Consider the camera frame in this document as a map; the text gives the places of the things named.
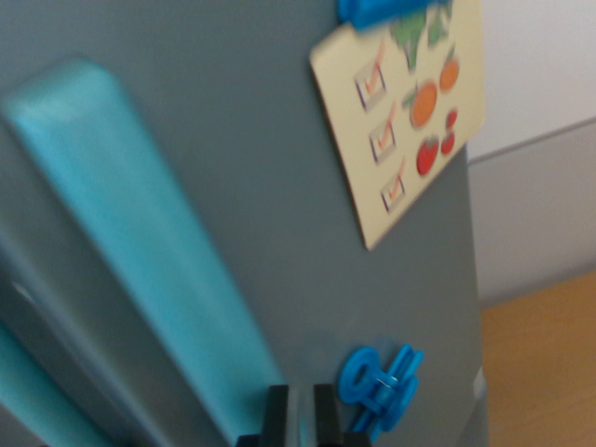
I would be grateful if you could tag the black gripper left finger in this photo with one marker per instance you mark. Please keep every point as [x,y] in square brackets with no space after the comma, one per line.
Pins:
[275,419]

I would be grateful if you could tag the cream shopping list card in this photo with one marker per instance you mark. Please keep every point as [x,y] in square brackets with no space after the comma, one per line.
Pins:
[410,139]

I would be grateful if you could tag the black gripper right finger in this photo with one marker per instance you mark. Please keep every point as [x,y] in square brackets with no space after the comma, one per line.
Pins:
[328,419]

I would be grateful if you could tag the grey door with shopping list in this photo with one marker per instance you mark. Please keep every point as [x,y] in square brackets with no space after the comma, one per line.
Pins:
[261,186]

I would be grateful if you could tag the blue clip magnet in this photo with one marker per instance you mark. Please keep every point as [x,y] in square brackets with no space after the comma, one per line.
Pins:
[377,11]

